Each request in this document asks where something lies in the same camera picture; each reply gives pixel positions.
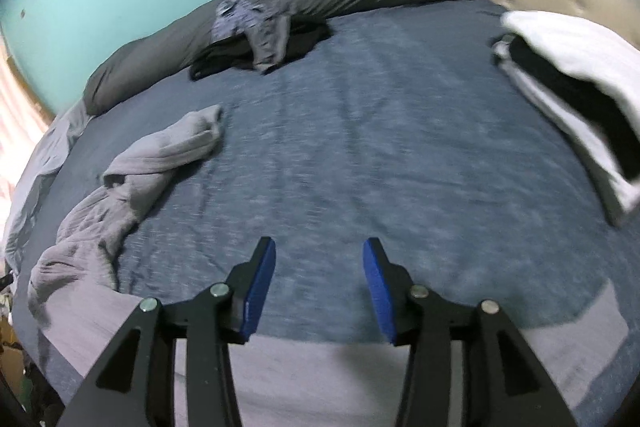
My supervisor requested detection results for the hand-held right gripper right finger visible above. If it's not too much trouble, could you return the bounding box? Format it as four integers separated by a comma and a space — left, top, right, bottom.
362, 237, 581, 427

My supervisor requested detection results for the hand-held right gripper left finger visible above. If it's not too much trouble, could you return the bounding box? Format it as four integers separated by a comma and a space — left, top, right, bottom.
57, 237, 277, 427

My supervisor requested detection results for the grey fleece sweater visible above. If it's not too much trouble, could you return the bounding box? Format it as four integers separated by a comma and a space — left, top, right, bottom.
27, 104, 628, 427

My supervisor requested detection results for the bed with blue patterned sheet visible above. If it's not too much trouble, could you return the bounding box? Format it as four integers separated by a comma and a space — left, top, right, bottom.
12, 0, 640, 427

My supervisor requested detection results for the black crumpled garment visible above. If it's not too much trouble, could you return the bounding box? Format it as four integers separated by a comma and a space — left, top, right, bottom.
189, 21, 331, 82

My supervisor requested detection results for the dark grey crumpled garment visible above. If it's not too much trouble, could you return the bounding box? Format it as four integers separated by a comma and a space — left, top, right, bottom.
245, 14, 293, 75

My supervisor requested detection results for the light grey blanket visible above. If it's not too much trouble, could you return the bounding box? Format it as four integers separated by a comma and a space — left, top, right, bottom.
2, 99, 93, 268

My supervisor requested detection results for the blue-grey patterned garment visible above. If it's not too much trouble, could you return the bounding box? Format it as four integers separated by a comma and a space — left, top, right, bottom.
212, 0, 266, 45

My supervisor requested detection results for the black folded garment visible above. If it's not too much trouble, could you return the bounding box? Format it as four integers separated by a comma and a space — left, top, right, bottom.
510, 37, 640, 180

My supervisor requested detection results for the pink curtain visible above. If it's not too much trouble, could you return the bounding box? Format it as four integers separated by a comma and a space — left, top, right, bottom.
0, 37, 56, 223

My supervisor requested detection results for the white folded garment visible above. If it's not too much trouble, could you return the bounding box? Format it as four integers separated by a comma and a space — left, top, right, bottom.
501, 10, 640, 102

